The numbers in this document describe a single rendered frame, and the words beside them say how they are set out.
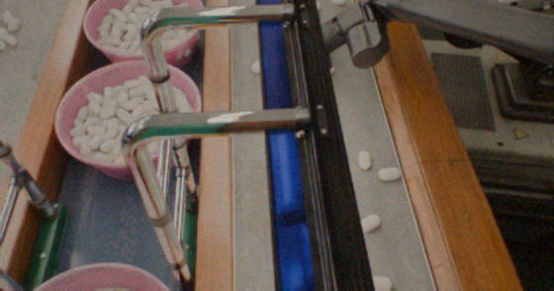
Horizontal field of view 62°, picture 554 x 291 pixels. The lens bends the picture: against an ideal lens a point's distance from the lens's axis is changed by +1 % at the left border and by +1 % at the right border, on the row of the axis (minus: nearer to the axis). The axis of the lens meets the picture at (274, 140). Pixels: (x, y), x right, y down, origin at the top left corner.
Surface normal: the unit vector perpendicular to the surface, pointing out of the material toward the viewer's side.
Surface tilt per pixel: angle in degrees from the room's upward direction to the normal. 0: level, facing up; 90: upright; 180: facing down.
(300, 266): 58
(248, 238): 0
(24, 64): 0
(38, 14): 0
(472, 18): 48
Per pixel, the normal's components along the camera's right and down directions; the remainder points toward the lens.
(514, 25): -0.71, -0.26
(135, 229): 0.01, -0.62
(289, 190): -0.84, -0.29
